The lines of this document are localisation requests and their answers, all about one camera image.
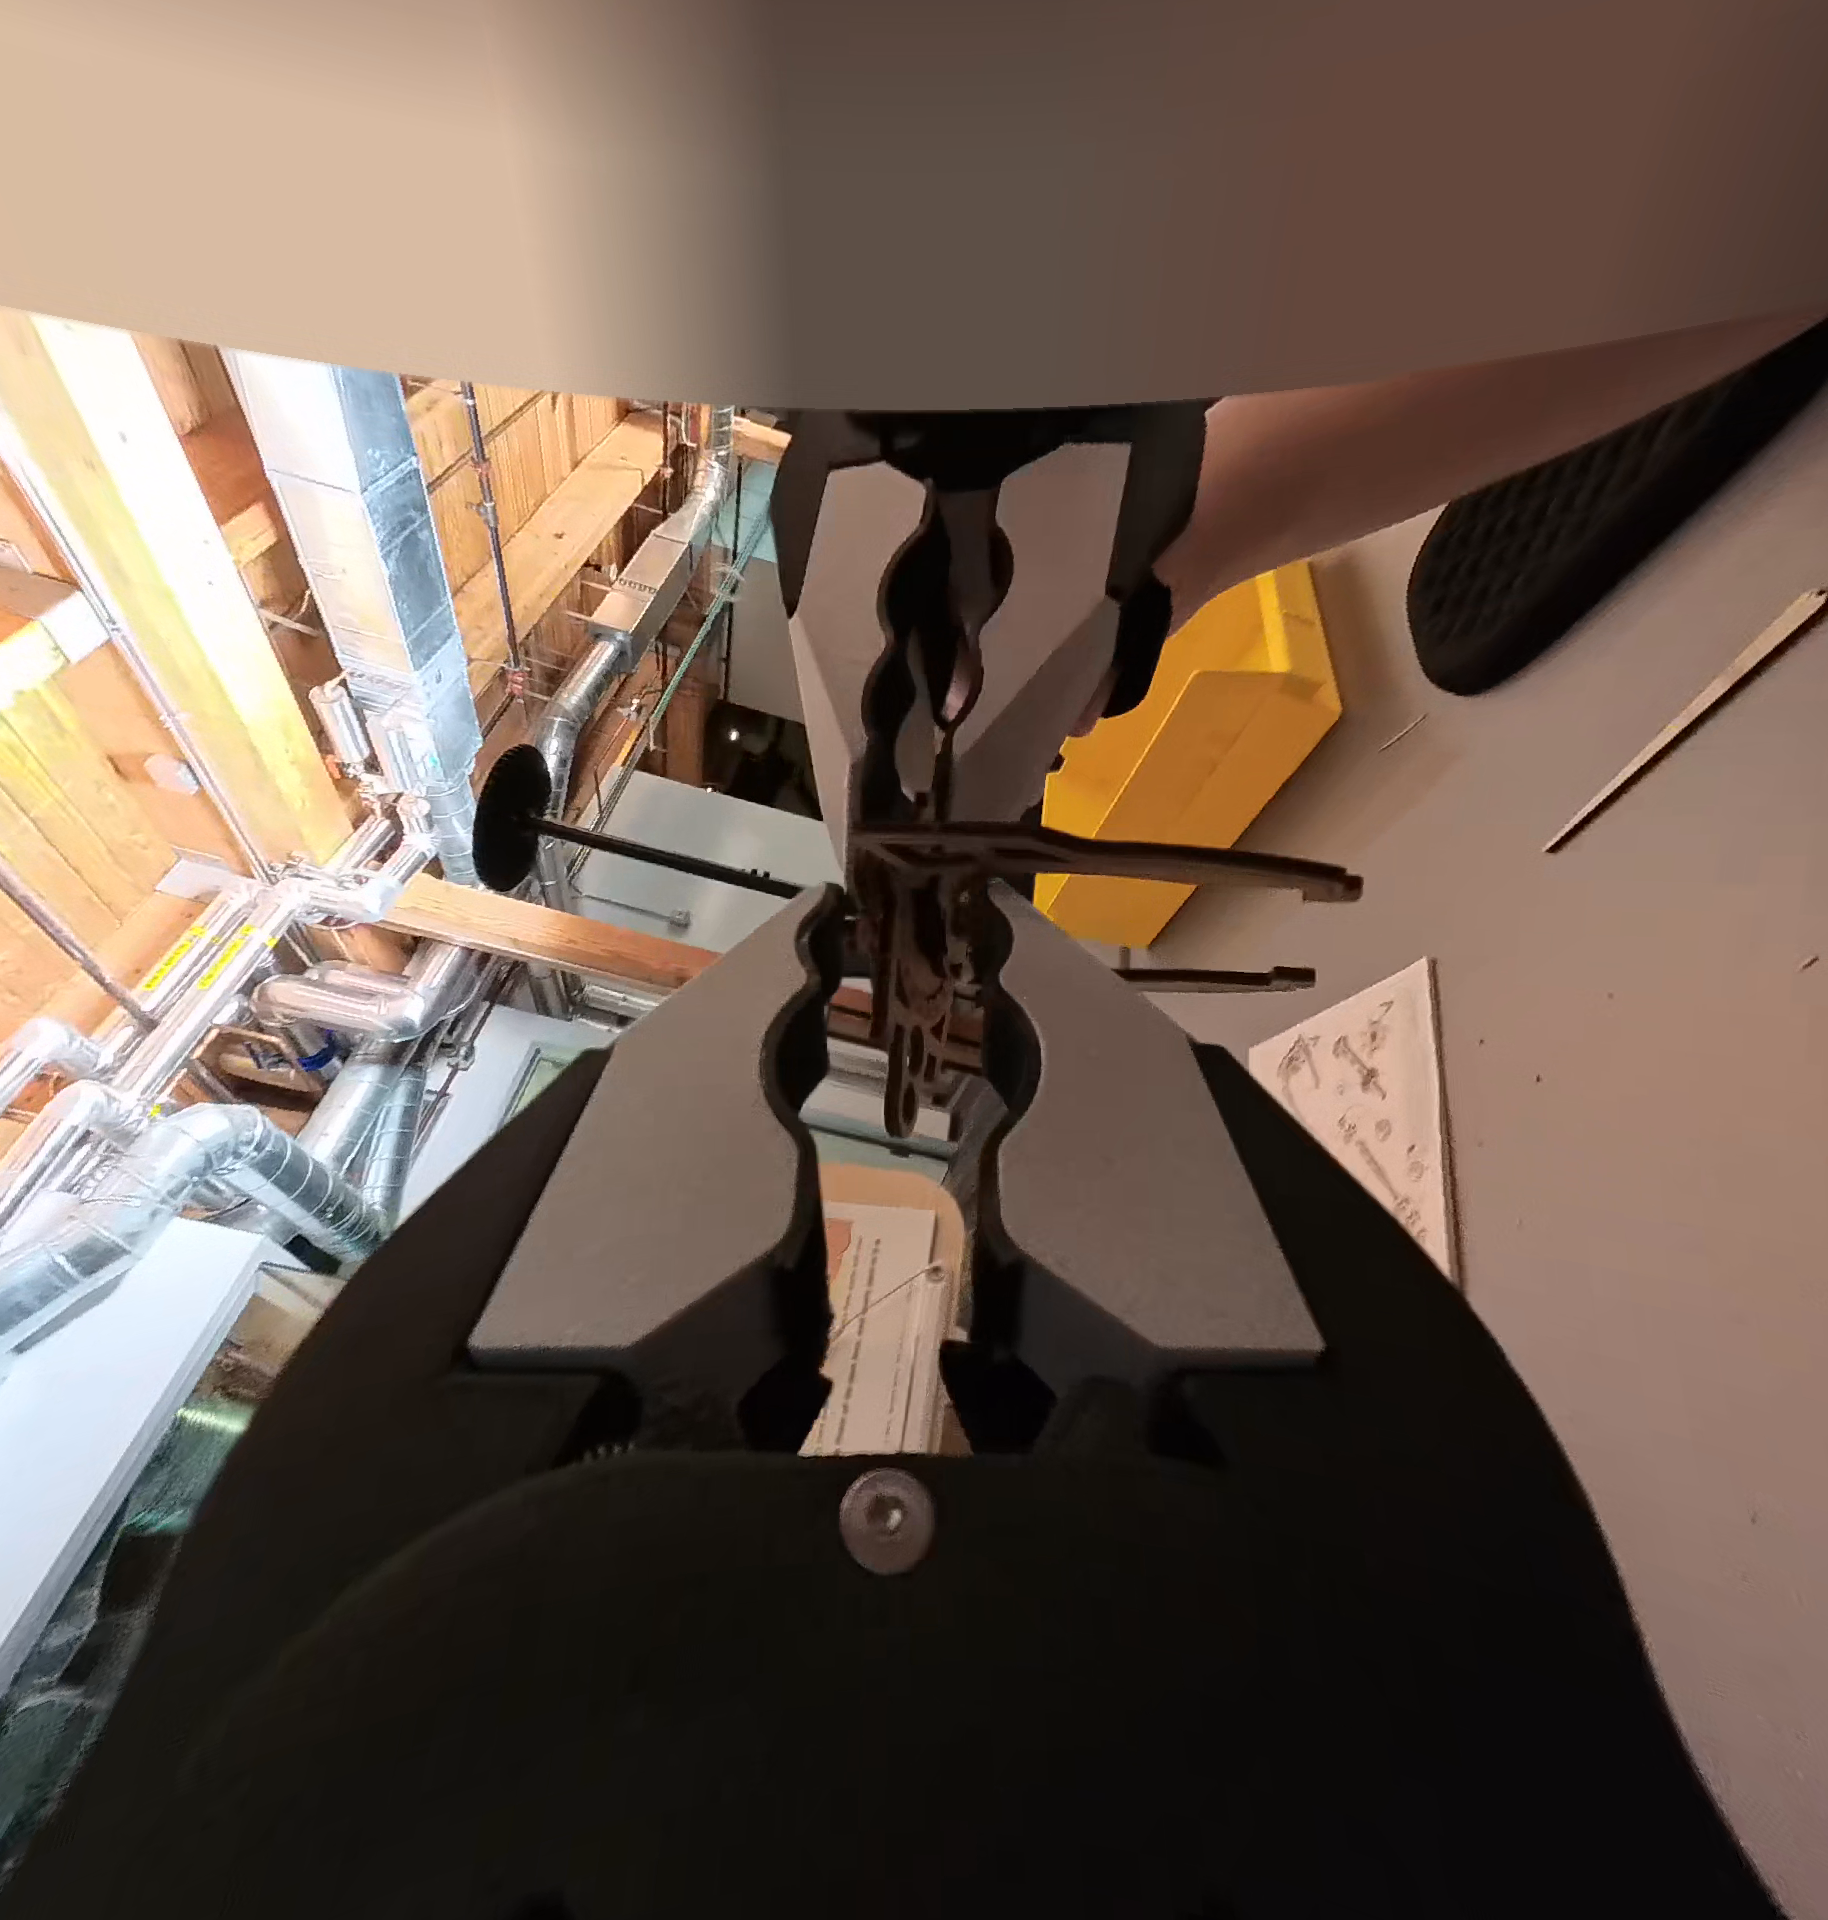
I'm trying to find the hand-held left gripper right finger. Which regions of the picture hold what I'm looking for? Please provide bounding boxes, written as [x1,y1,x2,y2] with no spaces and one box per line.
[937,884,1327,1456]

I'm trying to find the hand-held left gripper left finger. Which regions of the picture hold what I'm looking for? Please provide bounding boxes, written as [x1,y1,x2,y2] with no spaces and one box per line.
[464,884,855,1449]

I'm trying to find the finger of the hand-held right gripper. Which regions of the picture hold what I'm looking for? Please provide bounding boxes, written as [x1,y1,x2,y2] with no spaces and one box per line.
[787,464,939,885]
[937,449,1135,828]

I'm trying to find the wooden model assembly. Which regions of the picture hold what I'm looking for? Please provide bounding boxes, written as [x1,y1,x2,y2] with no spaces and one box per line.
[855,862,1316,1142]

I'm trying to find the person's right forearm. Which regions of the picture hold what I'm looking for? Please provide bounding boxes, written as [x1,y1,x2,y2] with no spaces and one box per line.
[1153,307,1809,602]

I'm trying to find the yellow plastic bin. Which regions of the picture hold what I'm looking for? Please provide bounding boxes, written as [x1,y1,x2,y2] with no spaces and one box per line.
[1033,561,1346,952]

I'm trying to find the laminated instruction sheet on stand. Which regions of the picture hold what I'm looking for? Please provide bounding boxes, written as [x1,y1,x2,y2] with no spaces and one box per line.
[809,1154,964,1247]

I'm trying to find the printed instruction sign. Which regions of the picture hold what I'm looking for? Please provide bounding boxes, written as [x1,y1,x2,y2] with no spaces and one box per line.
[800,1200,957,1457]

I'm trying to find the illustrated instruction booklet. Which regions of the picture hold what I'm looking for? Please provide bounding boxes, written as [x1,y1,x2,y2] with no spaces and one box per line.
[1246,959,1461,1286]

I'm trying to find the black disc on rod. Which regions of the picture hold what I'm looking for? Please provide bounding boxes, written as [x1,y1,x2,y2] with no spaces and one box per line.
[470,747,806,903]

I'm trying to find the insulated silver pipes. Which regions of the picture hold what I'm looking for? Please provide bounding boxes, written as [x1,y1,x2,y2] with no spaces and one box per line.
[0,856,453,1325]

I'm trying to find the black padded armrest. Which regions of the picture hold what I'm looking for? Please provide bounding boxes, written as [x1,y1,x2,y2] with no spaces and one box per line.
[1405,292,1828,699]

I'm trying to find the thin wooden stick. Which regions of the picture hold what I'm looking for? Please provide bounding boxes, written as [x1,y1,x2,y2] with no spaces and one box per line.
[1543,590,1828,856]

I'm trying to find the round silver duct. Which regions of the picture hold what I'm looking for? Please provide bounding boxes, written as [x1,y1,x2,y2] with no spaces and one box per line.
[525,405,745,842]

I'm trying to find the rectangular silver duct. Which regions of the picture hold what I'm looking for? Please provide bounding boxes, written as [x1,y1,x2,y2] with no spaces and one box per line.
[230,352,484,783]

